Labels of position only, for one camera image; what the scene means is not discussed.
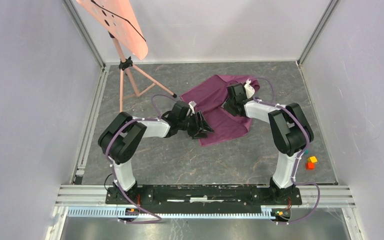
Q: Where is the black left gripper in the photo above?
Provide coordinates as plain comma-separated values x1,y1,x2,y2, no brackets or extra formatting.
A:
178,110,215,140

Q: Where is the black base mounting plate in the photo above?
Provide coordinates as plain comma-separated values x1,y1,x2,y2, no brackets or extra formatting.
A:
105,184,302,215

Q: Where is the purple cloth napkin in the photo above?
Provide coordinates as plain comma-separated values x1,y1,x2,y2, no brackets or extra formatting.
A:
180,74,261,148

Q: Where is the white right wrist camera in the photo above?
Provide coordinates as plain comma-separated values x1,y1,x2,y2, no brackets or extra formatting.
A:
243,78,256,99

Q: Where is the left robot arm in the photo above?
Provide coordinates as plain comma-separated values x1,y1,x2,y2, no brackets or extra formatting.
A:
98,101,214,204

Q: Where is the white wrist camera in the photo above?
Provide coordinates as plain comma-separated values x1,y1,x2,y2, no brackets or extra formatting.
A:
243,78,256,99
188,101,197,116

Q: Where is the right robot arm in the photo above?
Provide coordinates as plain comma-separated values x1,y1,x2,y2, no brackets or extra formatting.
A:
223,83,314,204

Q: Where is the red cube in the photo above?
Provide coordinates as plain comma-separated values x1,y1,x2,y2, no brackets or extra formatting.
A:
305,162,316,170

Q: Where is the slotted cable duct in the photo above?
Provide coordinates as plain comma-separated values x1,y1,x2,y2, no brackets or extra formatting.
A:
66,206,286,220

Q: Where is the yellow cube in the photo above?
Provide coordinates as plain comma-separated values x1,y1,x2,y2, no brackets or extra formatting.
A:
307,156,318,164

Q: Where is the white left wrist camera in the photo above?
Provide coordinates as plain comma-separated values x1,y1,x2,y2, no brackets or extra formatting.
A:
188,101,197,116

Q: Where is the pink music stand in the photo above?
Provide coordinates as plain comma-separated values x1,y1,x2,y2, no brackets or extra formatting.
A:
77,0,177,112

